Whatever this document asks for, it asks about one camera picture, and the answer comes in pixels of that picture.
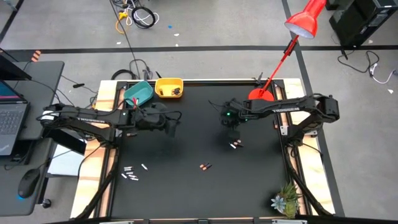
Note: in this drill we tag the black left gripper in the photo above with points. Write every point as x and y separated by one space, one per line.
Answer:
152 119

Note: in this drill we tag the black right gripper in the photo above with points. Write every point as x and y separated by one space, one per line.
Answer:
233 115

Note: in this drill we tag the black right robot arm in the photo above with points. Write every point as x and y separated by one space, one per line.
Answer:
289 107

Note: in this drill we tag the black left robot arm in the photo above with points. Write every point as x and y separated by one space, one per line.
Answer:
93 119

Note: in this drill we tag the yellow plastic bin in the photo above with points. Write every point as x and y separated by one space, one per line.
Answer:
169 93

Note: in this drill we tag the teal plastic bin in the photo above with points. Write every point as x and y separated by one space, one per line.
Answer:
143 90

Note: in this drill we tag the green succulent plant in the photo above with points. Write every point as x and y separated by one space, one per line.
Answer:
287 199

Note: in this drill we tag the white sheet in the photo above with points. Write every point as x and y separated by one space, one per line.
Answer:
65 161

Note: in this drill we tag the black side desk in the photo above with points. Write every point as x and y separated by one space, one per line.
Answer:
46 81

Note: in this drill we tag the black desk caster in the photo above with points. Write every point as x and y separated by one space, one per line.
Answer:
46 203

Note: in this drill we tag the black computer mouse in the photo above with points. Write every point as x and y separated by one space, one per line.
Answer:
28 183

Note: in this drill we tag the grey laptop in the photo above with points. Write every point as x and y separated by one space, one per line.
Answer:
12 121

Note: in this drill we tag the black computer tower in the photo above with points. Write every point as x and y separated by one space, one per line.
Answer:
357 18

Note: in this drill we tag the black desk monitor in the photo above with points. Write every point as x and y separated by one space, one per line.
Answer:
9 70

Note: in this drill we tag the black frame strut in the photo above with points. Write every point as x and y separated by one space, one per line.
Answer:
306 189
99 190

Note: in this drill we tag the silver frame bracket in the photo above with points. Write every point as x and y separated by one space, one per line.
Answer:
289 221
116 222

